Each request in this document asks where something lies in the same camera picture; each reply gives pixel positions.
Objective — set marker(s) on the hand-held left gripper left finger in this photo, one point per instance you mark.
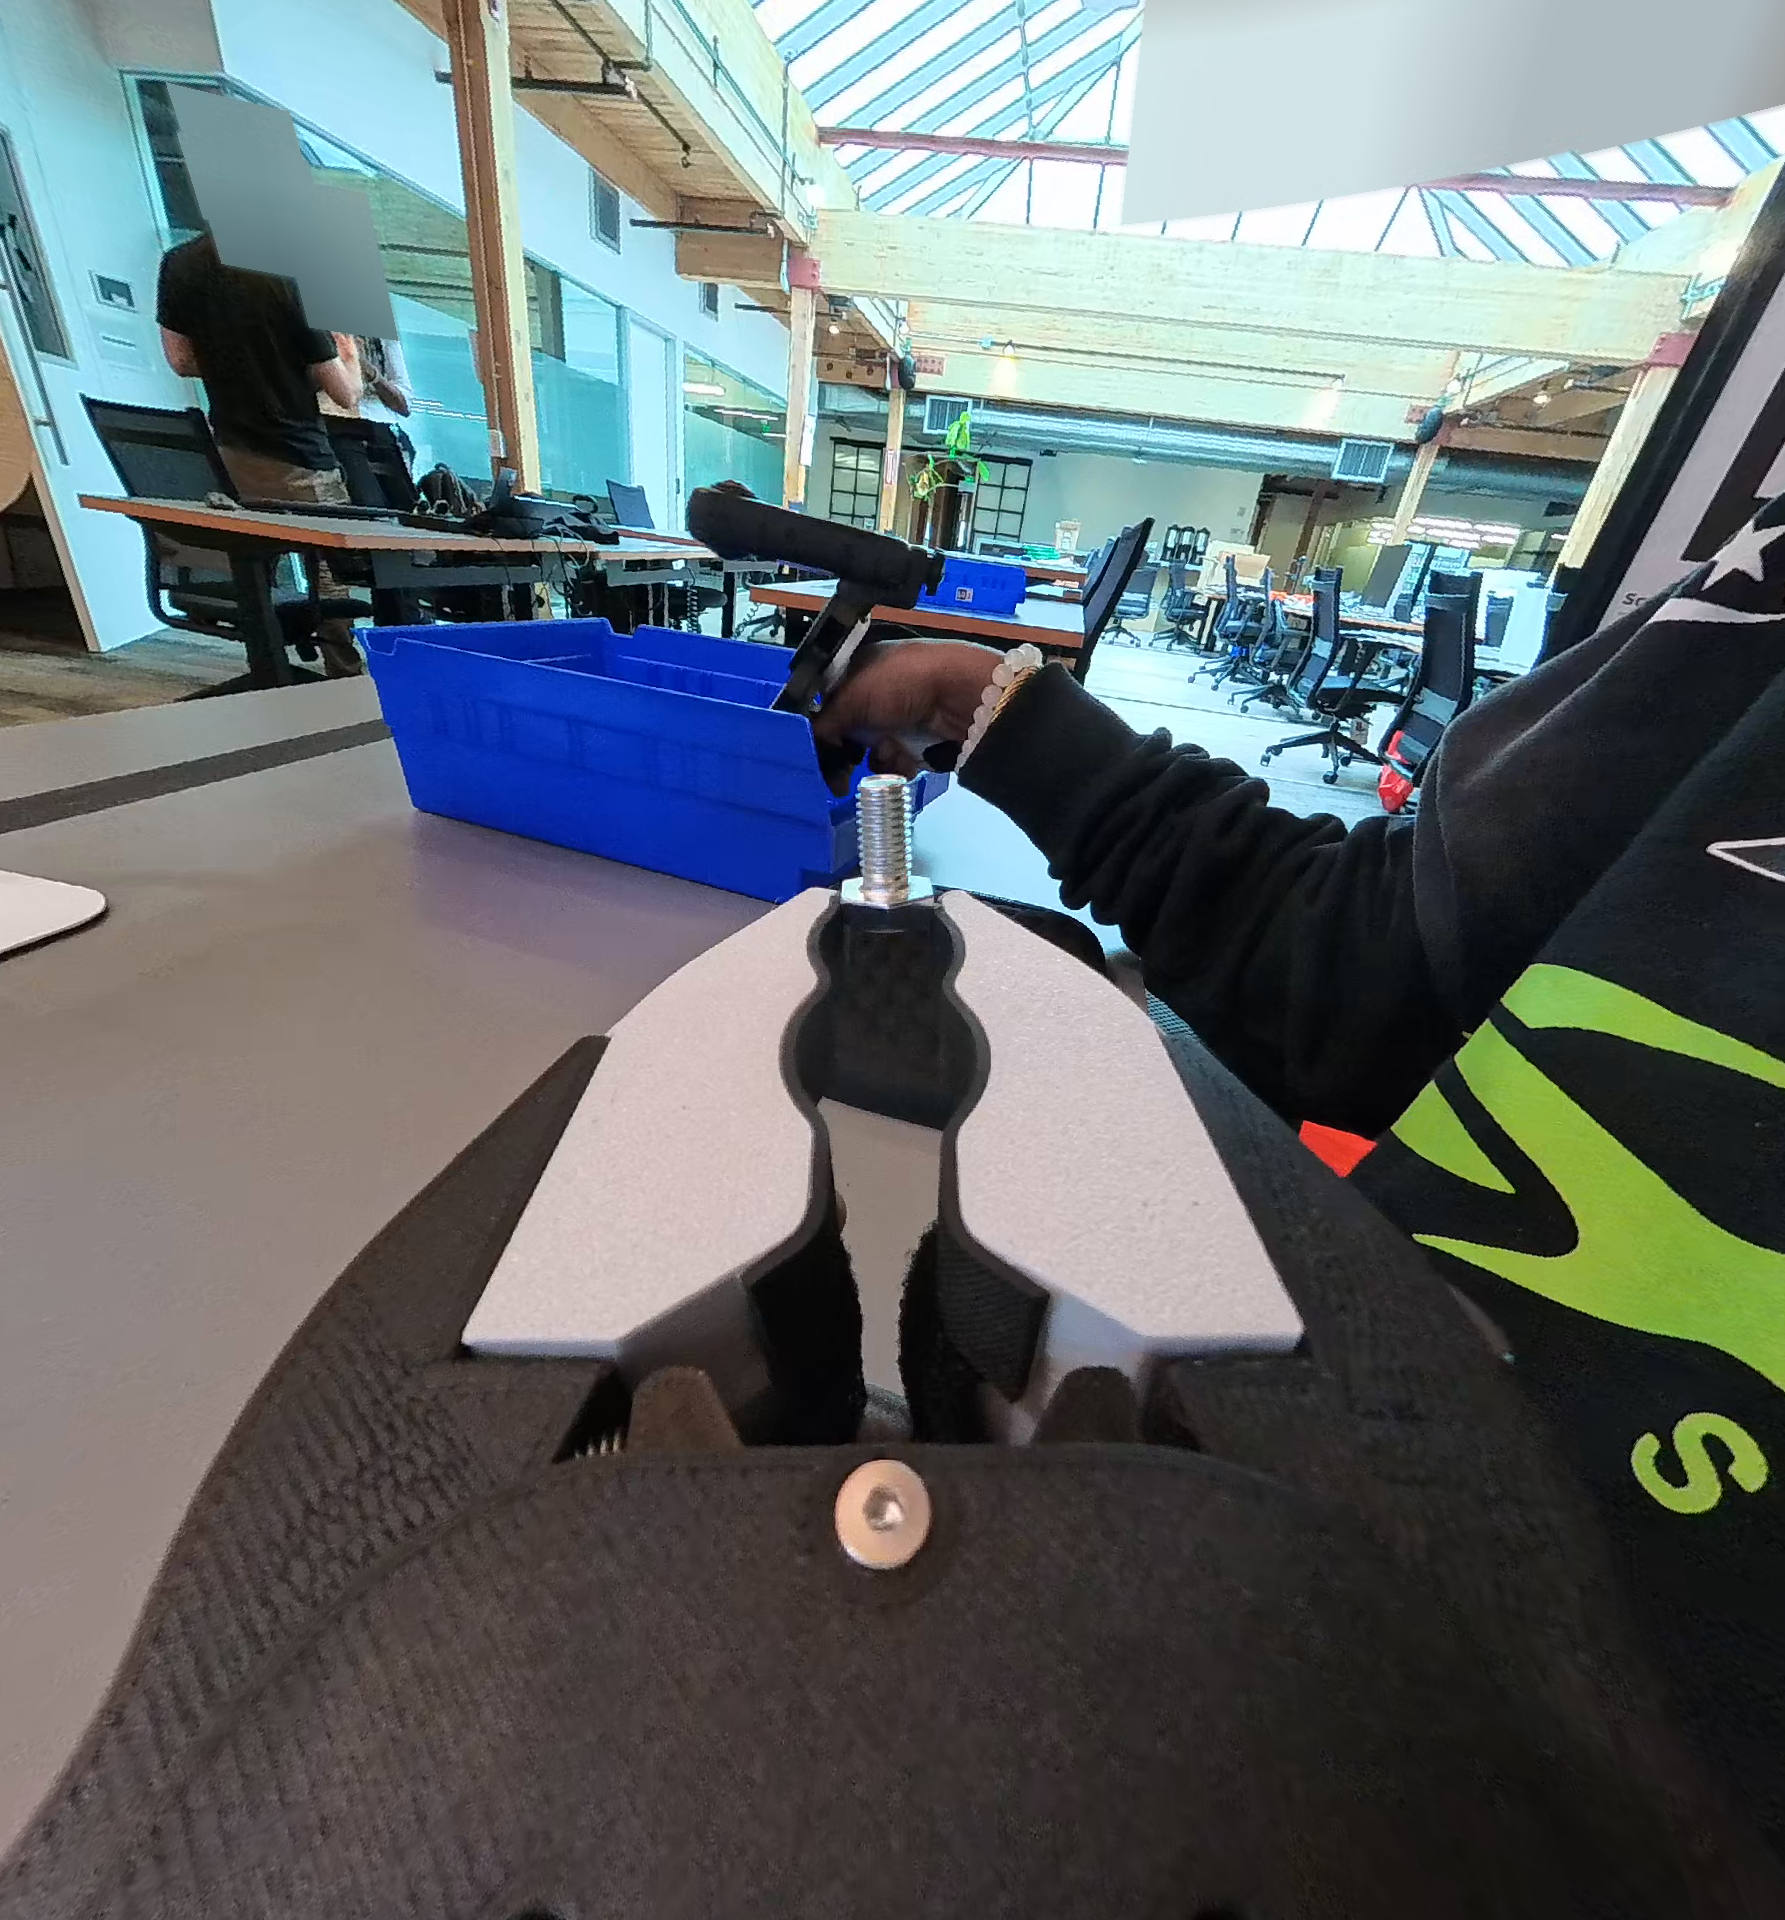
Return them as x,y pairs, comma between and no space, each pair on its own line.
651,1184

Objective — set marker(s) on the black mesh office chair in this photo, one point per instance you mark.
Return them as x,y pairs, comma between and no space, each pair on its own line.
158,465

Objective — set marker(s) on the medium steel bolt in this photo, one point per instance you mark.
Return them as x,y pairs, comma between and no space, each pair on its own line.
884,839

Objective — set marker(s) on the black honeycomb cushion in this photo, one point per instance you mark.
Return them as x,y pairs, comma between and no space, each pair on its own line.
893,1051

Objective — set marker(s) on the red bag on chair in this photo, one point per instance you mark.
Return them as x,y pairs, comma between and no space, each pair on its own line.
1395,786

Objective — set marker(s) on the person's right hand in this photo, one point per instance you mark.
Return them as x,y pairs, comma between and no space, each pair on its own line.
909,699

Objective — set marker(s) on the blue plastic bin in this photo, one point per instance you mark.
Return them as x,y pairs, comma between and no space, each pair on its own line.
561,736

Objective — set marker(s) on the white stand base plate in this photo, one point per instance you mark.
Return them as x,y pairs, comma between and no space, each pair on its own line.
7,908

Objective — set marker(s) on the black hoodie with green print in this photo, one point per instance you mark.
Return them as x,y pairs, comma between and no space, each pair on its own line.
1660,1127

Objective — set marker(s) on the small blue bin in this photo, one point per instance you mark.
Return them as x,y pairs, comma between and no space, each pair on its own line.
982,583

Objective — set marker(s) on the black framed marker sign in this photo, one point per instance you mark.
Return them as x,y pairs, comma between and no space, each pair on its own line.
1733,374

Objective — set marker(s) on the black backpack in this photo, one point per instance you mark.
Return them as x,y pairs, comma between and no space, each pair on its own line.
446,486

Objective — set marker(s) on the orange traffic cone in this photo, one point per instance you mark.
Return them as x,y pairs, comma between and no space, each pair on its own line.
1336,1152

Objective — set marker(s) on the row of black office chairs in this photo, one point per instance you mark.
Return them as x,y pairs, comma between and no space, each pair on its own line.
1327,646

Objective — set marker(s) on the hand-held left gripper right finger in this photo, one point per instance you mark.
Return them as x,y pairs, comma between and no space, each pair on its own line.
1133,1202

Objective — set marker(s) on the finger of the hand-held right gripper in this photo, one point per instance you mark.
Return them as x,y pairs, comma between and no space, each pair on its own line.
835,660

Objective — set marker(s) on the person's right forearm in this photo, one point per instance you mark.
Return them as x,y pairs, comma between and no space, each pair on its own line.
1206,871

